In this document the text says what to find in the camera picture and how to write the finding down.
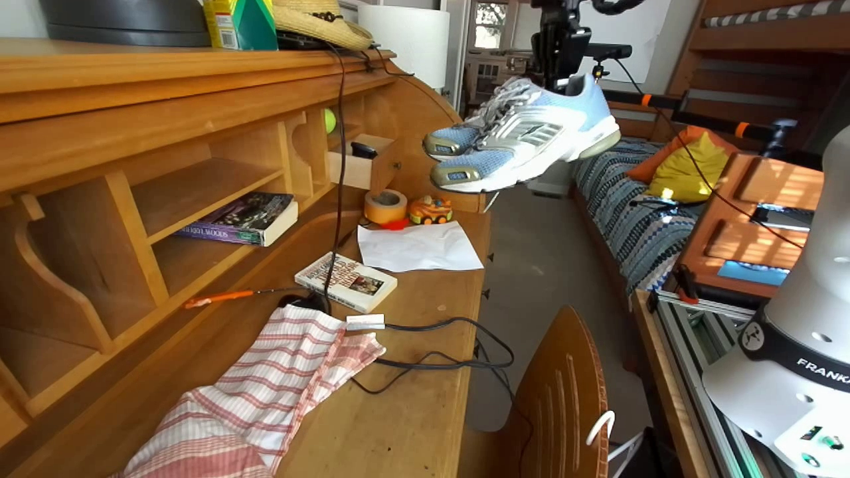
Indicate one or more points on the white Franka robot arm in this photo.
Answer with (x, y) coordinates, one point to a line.
(813, 294)

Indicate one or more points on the black rod with orange bands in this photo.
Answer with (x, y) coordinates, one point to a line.
(699, 120)

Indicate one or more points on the striped blue mattress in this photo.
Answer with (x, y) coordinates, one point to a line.
(627, 222)

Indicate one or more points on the wooden chair back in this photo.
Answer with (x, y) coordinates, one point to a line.
(553, 400)

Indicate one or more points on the black flat device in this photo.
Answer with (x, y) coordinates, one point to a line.
(785, 215)

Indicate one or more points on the small orange toy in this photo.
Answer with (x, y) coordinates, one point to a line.
(431, 211)

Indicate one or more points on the yellow pillow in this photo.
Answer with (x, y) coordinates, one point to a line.
(691, 169)

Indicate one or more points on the wooden bunk bed frame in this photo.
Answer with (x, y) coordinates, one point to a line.
(761, 35)

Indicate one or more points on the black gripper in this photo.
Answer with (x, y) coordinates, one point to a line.
(560, 43)

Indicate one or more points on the white power adapter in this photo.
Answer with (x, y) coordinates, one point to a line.
(364, 322)

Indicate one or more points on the white paper sheet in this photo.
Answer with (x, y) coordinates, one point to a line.
(416, 249)

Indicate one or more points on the tan straw hat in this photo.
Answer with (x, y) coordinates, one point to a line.
(319, 21)

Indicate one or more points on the wooden slatted tray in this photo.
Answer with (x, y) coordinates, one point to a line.
(734, 241)

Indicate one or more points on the red striped white cloth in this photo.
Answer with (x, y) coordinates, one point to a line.
(257, 389)

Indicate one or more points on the yellow bottle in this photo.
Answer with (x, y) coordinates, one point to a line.
(218, 21)

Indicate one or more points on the green tennis ball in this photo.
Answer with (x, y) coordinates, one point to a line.
(331, 120)

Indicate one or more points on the dark cover book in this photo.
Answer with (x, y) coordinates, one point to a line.
(249, 215)

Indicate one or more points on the orange pillow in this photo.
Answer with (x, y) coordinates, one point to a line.
(660, 160)

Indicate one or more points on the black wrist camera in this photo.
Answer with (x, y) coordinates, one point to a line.
(613, 51)

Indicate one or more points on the blue flat item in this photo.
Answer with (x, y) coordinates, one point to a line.
(753, 271)

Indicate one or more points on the tan tape roll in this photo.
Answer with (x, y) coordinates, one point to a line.
(386, 205)

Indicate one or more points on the black round container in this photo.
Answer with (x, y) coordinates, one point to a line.
(123, 21)

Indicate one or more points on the white paperback booklet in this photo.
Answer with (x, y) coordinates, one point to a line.
(346, 283)

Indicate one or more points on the wooden roll-top desk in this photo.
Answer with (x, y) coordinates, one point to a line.
(89, 97)

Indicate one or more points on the small white box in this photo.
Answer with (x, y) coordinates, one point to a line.
(350, 172)

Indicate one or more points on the green bottle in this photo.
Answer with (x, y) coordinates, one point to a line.
(257, 25)

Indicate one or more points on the orange pen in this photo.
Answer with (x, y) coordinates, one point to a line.
(216, 299)

